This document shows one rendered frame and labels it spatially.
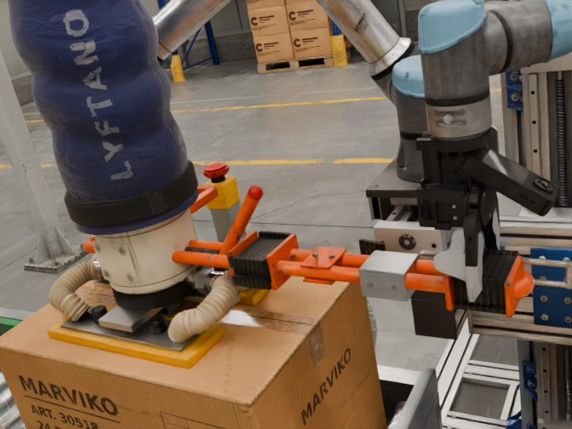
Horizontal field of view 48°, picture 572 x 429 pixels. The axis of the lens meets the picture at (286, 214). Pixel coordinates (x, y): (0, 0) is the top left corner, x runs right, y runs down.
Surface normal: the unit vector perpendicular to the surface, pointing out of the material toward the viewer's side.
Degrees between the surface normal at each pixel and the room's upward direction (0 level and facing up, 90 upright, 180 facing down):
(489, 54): 101
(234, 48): 90
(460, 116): 90
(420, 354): 0
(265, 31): 94
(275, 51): 93
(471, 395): 0
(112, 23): 79
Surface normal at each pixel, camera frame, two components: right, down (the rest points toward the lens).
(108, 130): 0.23, 0.61
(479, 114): 0.45, 0.26
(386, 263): -0.18, -0.91
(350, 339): 0.86, 0.04
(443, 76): -0.53, 0.41
